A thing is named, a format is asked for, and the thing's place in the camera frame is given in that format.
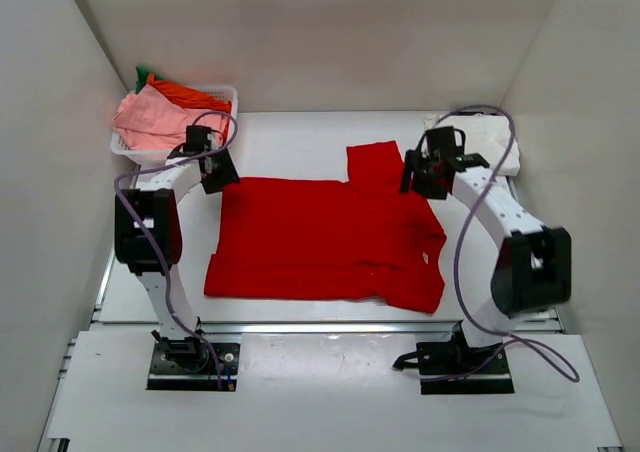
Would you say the folded white t shirt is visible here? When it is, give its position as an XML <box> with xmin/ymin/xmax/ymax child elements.
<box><xmin>423</xmin><ymin>113</ymin><xmax>511</xmax><ymax>169</ymax></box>

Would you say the pink t shirt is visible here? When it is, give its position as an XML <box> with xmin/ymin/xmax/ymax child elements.
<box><xmin>112</xmin><ymin>89</ymin><xmax>202</xmax><ymax>150</ymax></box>

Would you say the orange t shirt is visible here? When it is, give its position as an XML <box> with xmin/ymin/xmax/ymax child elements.
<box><xmin>137</xmin><ymin>72</ymin><xmax>232</xmax><ymax>133</ymax></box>

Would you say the red t shirt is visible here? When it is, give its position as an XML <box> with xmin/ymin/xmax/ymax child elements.
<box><xmin>203</xmin><ymin>141</ymin><xmax>447</xmax><ymax>314</ymax></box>

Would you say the green cloth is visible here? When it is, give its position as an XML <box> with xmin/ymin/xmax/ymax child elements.
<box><xmin>135</xmin><ymin>65</ymin><xmax>153</xmax><ymax>88</ymax></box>

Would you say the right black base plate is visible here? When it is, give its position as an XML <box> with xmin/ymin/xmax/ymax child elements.
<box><xmin>392</xmin><ymin>330</ymin><xmax>515</xmax><ymax>396</ymax></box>

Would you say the white plastic basket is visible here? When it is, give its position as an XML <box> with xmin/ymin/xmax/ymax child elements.
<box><xmin>111</xmin><ymin>85</ymin><xmax>238</xmax><ymax>168</ymax></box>

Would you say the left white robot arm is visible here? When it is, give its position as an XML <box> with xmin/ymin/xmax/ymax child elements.
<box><xmin>114</xmin><ymin>124</ymin><xmax>240</xmax><ymax>371</ymax></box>

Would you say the aluminium rail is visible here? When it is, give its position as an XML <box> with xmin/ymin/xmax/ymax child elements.
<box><xmin>202</xmin><ymin>321</ymin><xmax>455</xmax><ymax>334</ymax></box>

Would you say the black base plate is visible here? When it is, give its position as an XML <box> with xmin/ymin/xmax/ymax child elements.
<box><xmin>392</xmin><ymin>330</ymin><xmax>515</xmax><ymax>396</ymax></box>
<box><xmin>146</xmin><ymin>331</ymin><xmax>241</xmax><ymax>392</ymax></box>

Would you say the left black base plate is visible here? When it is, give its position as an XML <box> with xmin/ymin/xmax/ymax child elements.
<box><xmin>146</xmin><ymin>331</ymin><xmax>241</xmax><ymax>392</ymax></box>

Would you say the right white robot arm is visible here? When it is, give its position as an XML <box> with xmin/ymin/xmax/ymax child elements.
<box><xmin>400</xmin><ymin>126</ymin><xmax>572</xmax><ymax>373</ymax></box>

